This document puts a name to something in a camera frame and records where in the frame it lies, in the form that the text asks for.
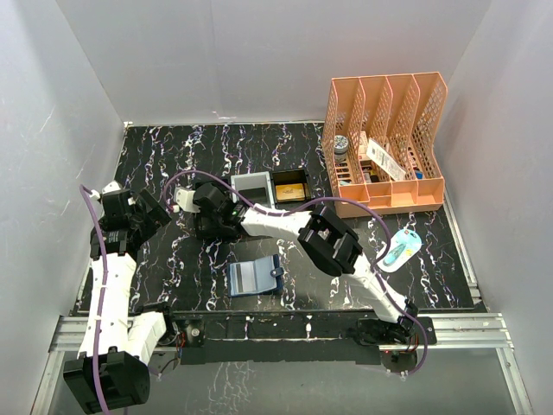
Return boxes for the white plastic bin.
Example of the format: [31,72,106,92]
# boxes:
[231,171,275,208]

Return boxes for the silver card with stripe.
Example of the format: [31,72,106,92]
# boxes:
[227,261,257,297]

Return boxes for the blue card holder wallet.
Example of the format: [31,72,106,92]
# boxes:
[226,254,284,297]

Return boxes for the black tray with gold card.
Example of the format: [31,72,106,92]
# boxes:
[270,168,314,208]

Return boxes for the orange desk file organizer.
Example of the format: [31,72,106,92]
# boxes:
[321,72,448,218]

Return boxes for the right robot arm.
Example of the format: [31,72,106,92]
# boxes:
[173,180,418,344]

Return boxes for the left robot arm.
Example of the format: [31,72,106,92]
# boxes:
[63,181,179,414]

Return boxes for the gold credit card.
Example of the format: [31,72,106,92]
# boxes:
[275,183,305,203]

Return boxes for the black item in white bin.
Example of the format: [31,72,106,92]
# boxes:
[239,188,269,205]

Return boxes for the round jar with patterned lid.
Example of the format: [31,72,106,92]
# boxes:
[334,135,349,163]

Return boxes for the white labelled flat package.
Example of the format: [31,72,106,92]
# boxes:
[366,138,406,182]

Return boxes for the blister pack with blue tool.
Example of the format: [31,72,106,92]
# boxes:
[378,228,423,273]

